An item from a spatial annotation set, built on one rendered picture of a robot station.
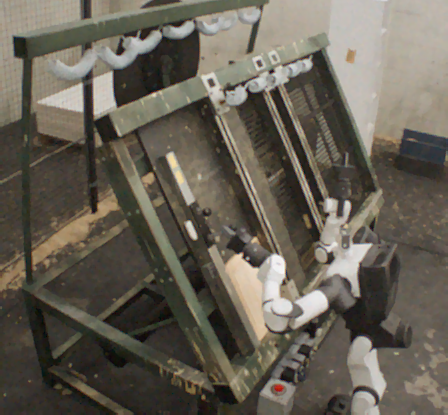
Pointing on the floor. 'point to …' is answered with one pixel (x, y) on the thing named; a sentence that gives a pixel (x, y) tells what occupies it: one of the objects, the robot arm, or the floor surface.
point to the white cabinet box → (360, 52)
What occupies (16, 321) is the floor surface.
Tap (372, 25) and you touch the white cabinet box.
